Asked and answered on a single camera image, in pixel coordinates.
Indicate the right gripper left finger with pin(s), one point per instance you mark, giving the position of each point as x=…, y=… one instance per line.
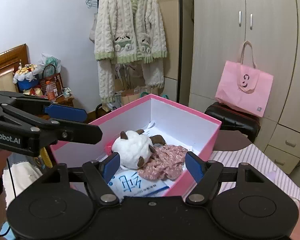
x=97, y=176

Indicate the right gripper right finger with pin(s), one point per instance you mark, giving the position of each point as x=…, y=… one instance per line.
x=206, y=174

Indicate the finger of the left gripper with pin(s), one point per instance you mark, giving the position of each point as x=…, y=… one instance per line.
x=36, y=106
x=26, y=134

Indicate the blue wet wipes pack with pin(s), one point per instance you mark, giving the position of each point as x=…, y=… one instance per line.
x=128, y=183

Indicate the white brown plush toy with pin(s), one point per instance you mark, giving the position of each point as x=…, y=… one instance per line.
x=135, y=148

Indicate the pink floral fabric scrunchie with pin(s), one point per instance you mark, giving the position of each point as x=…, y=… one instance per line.
x=165, y=163

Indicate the pink cardboard storage box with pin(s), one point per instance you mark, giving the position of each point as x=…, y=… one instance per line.
x=177, y=124

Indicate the pink fluffy strawberry plush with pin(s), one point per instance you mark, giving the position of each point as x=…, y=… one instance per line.
x=108, y=148

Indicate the wooden nightstand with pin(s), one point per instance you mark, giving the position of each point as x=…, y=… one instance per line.
x=62, y=100

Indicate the flower bouquet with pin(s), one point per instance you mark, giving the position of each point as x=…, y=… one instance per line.
x=27, y=76

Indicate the striped cloth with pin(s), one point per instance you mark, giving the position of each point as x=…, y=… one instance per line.
x=252, y=155

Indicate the black suitcase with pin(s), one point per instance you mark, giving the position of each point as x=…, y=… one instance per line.
x=232, y=120

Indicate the brown paper bag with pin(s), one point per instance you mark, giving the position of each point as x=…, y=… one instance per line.
x=131, y=95

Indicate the pink tote bag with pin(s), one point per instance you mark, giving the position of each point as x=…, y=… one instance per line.
x=244, y=88

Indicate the cream green knit cardigan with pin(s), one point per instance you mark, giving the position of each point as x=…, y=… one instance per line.
x=129, y=32

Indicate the grey wooden wardrobe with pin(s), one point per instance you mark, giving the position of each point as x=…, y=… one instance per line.
x=273, y=29

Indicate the black clothes rack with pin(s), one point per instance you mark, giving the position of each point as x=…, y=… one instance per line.
x=177, y=64

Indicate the blue wire hangers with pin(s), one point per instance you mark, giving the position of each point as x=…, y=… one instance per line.
x=92, y=3

